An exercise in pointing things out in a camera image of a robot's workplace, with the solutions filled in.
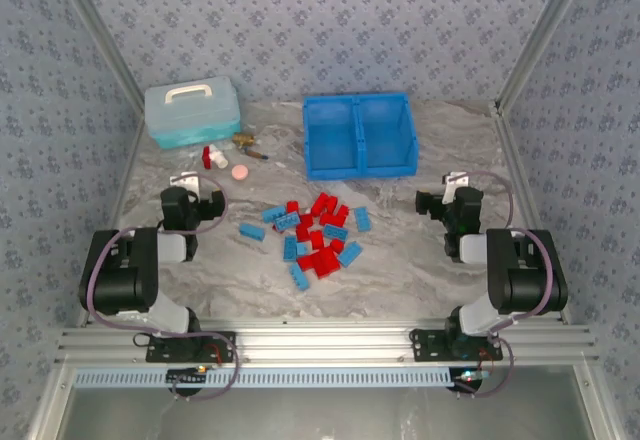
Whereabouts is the wide aluminium frame rail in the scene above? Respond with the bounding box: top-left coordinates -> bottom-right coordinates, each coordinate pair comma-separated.
54,320 -> 600,369

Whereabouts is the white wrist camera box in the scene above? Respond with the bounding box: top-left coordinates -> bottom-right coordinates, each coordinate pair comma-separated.
442,171 -> 471,196
168,171 -> 200,194

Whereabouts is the light blue box, white handle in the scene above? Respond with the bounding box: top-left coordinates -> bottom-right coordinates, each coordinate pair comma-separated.
143,75 -> 242,150

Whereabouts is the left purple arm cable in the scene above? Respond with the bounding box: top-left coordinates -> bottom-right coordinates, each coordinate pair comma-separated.
82,187 -> 241,404

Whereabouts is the brass valve, blue handle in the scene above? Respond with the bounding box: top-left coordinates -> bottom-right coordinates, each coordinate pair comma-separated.
232,132 -> 271,163

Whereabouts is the aluminium frame post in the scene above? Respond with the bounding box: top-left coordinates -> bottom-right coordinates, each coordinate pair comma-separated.
492,0 -> 599,116

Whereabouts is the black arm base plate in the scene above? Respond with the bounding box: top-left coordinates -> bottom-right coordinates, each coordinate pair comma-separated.
144,330 -> 237,364
409,328 -> 504,364

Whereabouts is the small black circuit board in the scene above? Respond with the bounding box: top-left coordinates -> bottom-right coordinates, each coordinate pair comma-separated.
166,366 -> 209,392
451,367 -> 494,395

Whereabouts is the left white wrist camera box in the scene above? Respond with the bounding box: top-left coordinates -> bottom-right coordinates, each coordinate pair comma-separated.
168,171 -> 200,194

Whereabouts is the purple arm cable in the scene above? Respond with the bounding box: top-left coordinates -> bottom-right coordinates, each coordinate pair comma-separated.
82,187 -> 241,404
457,170 -> 556,400

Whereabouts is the aluminium table edge rail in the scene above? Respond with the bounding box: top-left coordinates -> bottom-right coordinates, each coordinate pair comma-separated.
492,102 -> 574,324
74,109 -> 149,329

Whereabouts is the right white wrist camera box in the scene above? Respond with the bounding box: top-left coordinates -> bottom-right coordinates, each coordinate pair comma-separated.
442,171 -> 471,196

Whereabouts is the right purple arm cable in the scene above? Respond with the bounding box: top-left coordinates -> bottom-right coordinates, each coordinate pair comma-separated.
457,170 -> 556,400

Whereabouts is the light blue slotted cable duct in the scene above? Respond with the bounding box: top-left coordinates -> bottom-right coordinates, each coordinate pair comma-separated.
73,368 -> 457,389

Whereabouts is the white PVC valve, red handle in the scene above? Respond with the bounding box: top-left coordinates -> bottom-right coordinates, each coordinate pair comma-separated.
201,143 -> 229,170

